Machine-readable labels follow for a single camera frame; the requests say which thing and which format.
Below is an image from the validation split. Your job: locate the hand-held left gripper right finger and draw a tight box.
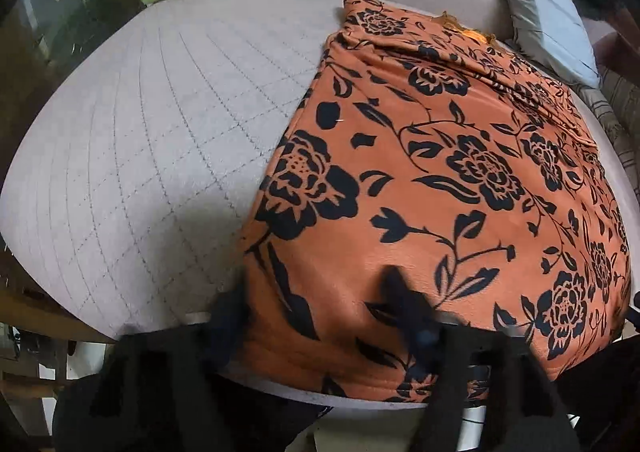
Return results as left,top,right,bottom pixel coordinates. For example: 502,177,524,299
379,266,581,452

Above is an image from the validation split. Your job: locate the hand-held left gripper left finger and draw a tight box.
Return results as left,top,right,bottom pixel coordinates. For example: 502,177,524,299
55,281,252,452

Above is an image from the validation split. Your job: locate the orange black floral garment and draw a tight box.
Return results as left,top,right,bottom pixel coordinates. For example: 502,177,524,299
239,0,632,405

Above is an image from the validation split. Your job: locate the pink quilted sofa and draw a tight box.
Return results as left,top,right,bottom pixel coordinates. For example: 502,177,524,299
0,0,633,410

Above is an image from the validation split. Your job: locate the striped beige cushion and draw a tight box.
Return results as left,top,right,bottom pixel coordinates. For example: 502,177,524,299
575,66,640,193

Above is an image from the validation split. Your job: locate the grey white pillow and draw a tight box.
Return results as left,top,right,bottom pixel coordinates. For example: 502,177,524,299
475,0,601,88

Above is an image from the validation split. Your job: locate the dark wooden cabinet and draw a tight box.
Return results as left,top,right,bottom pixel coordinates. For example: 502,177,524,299
0,0,146,283

